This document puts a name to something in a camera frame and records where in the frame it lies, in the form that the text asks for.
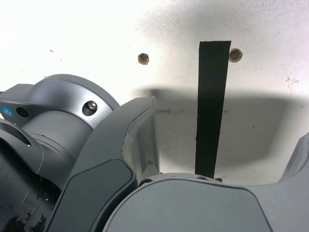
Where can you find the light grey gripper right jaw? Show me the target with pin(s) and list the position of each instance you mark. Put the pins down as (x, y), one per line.
(193, 207)

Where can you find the black tape strip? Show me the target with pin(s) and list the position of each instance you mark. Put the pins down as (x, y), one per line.
(212, 108)

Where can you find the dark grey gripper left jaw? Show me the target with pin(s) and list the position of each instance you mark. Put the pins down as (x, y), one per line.
(96, 169)

